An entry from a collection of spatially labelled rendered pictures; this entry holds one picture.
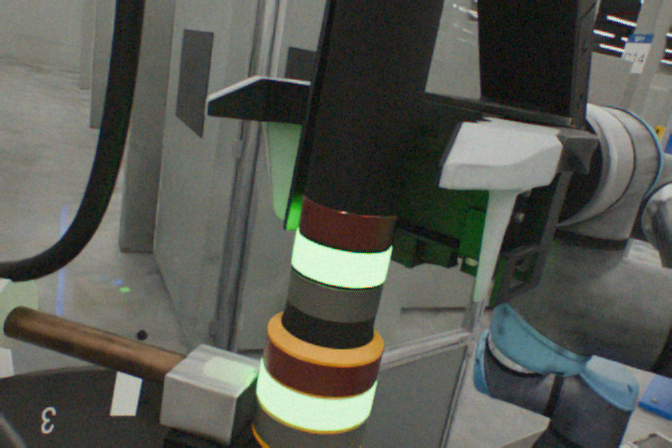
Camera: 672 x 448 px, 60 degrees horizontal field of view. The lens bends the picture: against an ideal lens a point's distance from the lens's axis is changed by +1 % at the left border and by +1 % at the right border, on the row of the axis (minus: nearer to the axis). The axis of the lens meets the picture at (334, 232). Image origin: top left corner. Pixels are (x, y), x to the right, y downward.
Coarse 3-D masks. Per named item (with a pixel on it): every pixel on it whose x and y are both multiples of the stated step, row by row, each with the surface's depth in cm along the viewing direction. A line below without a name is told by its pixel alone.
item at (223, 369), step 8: (216, 360) 23; (224, 360) 23; (208, 368) 22; (216, 368) 22; (224, 368) 22; (232, 368) 22; (240, 368) 22; (248, 368) 23; (216, 376) 22; (224, 376) 22; (232, 376) 22; (240, 376) 22; (248, 376) 22; (256, 376) 23; (240, 384) 22; (248, 384) 22; (248, 392) 22; (248, 408) 23
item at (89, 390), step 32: (0, 384) 39; (32, 384) 39; (64, 384) 39; (96, 384) 39; (0, 416) 38; (32, 416) 38; (64, 416) 39; (96, 416) 39; (128, 416) 39; (160, 416) 39
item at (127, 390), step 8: (120, 376) 40; (128, 376) 40; (120, 384) 40; (128, 384) 40; (136, 384) 40; (120, 392) 39; (128, 392) 39; (136, 392) 39; (112, 400) 39; (120, 400) 39; (128, 400) 39; (136, 400) 39; (112, 408) 39; (120, 408) 39; (128, 408) 39; (136, 408) 39
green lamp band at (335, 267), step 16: (304, 240) 19; (304, 256) 19; (320, 256) 19; (336, 256) 19; (352, 256) 19; (368, 256) 19; (384, 256) 19; (304, 272) 19; (320, 272) 19; (336, 272) 19; (352, 272) 19; (368, 272) 19; (384, 272) 20
